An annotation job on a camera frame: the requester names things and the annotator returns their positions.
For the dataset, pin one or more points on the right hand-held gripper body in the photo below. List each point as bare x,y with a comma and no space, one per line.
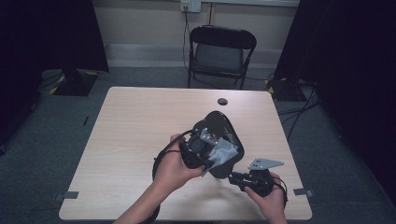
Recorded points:
260,183

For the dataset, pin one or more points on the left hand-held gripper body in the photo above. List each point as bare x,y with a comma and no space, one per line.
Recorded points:
194,149

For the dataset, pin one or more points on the grey wiping cloth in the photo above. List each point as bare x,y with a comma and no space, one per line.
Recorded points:
224,152

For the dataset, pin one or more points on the black floral lacquer tray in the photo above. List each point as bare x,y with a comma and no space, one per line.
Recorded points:
221,124

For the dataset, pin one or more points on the person's right hand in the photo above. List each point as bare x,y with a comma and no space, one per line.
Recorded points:
271,202

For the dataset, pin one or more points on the person's left hand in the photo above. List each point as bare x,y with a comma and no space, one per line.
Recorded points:
172,169

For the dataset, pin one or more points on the grey tape strip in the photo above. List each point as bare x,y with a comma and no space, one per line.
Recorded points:
70,195
302,192

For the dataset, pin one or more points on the black round table grommet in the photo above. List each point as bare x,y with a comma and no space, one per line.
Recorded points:
222,101

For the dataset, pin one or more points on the black folding chair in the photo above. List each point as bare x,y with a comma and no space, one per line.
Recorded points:
219,57

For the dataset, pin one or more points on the black stand base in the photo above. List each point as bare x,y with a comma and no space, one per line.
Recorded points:
285,90
74,84

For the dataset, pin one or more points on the small black pen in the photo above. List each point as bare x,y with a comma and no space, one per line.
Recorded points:
86,120

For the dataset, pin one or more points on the dark curtain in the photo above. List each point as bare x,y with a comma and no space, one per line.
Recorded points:
351,77
46,46

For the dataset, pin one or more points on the white wall socket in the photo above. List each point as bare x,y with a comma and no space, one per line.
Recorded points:
190,5

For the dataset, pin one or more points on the white wall trunking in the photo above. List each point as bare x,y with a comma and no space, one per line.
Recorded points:
249,2

